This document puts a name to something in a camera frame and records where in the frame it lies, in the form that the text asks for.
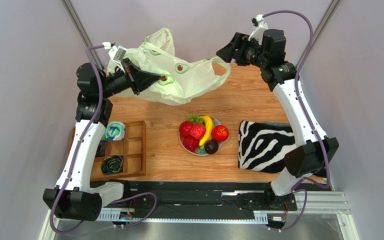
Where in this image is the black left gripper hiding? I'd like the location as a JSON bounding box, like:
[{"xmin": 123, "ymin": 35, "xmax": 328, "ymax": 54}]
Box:
[{"xmin": 98, "ymin": 58, "xmax": 161, "ymax": 99}]

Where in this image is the pale green plastic bag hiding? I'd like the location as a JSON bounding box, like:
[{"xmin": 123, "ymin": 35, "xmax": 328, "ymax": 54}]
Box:
[{"xmin": 116, "ymin": 28, "xmax": 231, "ymax": 106}]

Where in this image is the red strawberry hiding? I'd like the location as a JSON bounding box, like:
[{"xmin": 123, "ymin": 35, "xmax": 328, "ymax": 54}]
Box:
[{"xmin": 189, "ymin": 123, "xmax": 206, "ymax": 140}]

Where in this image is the red apple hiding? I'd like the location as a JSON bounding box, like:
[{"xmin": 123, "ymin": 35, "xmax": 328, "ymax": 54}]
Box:
[{"xmin": 211, "ymin": 125, "xmax": 229, "ymax": 142}]

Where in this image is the yellow banana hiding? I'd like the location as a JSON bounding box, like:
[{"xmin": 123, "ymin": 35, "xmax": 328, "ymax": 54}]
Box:
[{"xmin": 199, "ymin": 115, "xmax": 214, "ymax": 149}]

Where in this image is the dark avocado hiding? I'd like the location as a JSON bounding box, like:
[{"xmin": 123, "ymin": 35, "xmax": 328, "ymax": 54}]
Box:
[{"xmin": 204, "ymin": 139, "xmax": 219, "ymax": 155}]

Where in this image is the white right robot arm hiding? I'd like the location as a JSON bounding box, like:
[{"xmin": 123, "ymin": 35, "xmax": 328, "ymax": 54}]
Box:
[{"xmin": 216, "ymin": 29, "xmax": 339, "ymax": 197}]

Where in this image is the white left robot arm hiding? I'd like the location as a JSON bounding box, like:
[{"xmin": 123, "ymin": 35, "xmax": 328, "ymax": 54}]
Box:
[{"xmin": 42, "ymin": 58, "xmax": 162, "ymax": 222}]

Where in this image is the teal white rolled sock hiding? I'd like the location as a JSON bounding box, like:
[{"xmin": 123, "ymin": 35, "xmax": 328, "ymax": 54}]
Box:
[{"xmin": 104, "ymin": 121, "xmax": 126, "ymax": 141}]

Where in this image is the red round fruit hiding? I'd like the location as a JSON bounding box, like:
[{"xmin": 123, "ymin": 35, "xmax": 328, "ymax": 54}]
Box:
[{"xmin": 179, "ymin": 121, "xmax": 195, "ymax": 137}]

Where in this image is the green grape bunch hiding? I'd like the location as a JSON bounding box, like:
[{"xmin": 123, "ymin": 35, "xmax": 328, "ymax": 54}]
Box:
[{"xmin": 186, "ymin": 114, "xmax": 205, "ymax": 126}]

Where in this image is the wooden compartment tray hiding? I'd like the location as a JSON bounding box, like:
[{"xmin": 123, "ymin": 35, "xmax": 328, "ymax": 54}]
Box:
[{"xmin": 57, "ymin": 120, "xmax": 146, "ymax": 185}]

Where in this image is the black rolled sock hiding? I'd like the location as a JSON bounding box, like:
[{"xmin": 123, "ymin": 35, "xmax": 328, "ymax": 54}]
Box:
[{"xmin": 95, "ymin": 140, "xmax": 107, "ymax": 158}]

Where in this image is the dark green rolled sock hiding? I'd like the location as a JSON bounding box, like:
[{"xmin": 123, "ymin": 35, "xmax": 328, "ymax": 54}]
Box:
[{"xmin": 100, "ymin": 155, "xmax": 124, "ymax": 175}]

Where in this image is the patterned ceramic plate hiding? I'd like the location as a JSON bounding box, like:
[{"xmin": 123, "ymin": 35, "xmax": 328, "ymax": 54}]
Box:
[{"xmin": 178, "ymin": 114, "xmax": 223, "ymax": 156}]

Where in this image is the zebra striped cushion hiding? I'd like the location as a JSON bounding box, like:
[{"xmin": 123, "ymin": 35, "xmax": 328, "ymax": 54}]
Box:
[{"xmin": 238, "ymin": 120, "xmax": 297, "ymax": 174}]

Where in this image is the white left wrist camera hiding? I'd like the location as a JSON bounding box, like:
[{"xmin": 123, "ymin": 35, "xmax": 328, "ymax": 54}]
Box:
[{"xmin": 102, "ymin": 41, "xmax": 127, "ymax": 72}]

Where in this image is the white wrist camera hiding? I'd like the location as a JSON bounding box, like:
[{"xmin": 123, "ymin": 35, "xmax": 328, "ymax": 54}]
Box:
[
  {"xmin": 102, "ymin": 41, "xmax": 127, "ymax": 72},
  {"xmin": 248, "ymin": 14, "xmax": 269, "ymax": 42}
]

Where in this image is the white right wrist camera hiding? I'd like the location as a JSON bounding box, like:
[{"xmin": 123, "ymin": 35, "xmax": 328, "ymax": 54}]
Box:
[{"xmin": 248, "ymin": 14, "xmax": 269, "ymax": 42}]

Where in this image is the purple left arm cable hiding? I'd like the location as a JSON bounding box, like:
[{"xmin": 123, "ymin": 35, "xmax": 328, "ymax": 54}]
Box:
[{"xmin": 48, "ymin": 44, "xmax": 158, "ymax": 235}]

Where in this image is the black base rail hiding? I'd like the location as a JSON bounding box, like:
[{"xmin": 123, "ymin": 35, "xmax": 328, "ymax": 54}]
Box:
[{"xmin": 90, "ymin": 179, "xmax": 333, "ymax": 221}]

